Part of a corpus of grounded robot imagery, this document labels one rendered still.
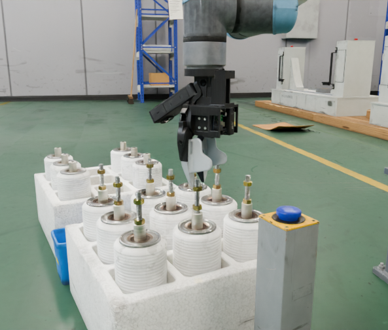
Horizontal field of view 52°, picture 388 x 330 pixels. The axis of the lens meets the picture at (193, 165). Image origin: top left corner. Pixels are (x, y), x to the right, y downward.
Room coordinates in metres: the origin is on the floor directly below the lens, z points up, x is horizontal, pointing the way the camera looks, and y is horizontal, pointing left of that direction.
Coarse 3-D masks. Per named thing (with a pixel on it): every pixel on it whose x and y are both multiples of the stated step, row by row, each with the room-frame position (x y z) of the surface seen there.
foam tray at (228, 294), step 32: (96, 256) 0.75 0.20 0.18; (224, 256) 0.75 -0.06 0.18; (96, 288) 0.66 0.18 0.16; (160, 288) 0.63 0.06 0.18; (192, 288) 0.64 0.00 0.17; (224, 288) 0.67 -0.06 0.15; (96, 320) 0.68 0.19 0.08; (128, 320) 0.58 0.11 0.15; (160, 320) 0.61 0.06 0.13; (192, 320) 0.64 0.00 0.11; (224, 320) 0.67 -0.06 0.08
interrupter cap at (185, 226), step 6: (180, 222) 0.74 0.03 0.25; (186, 222) 0.75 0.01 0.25; (204, 222) 0.75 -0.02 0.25; (210, 222) 0.75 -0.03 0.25; (180, 228) 0.71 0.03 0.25; (186, 228) 0.72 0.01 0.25; (204, 228) 0.72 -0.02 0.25; (210, 228) 0.72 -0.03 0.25; (216, 228) 0.72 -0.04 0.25; (198, 234) 0.69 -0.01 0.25
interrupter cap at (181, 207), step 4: (156, 204) 0.85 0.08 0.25; (160, 204) 0.85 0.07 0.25; (164, 204) 0.85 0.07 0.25; (176, 204) 0.85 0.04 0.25; (180, 204) 0.85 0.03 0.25; (184, 204) 0.85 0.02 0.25; (156, 208) 0.83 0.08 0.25; (160, 208) 0.83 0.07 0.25; (164, 208) 0.83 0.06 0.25; (176, 208) 0.83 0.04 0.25; (180, 208) 0.83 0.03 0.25; (184, 208) 0.83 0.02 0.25; (156, 212) 0.81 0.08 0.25; (160, 212) 0.80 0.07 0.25; (164, 212) 0.80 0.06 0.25; (168, 212) 0.80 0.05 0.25; (172, 212) 0.80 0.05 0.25; (176, 212) 0.80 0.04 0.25; (180, 212) 0.80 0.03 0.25; (184, 212) 0.81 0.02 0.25
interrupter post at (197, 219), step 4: (192, 212) 0.73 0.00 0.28; (200, 212) 0.73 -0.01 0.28; (192, 216) 0.72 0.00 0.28; (196, 216) 0.72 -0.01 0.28; (200, 216) 0.72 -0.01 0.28; (192, 220) 0.72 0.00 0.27; (196, 220) 0.72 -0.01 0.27; (200, 220) 0.72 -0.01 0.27; (192, 224) 0.72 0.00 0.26; (196, 224) 0.72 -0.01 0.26; (200, 224) 0.72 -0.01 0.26; (192, 228) 0.72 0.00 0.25; (196, 228) 0.72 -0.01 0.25; (200, 228) 0.72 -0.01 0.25
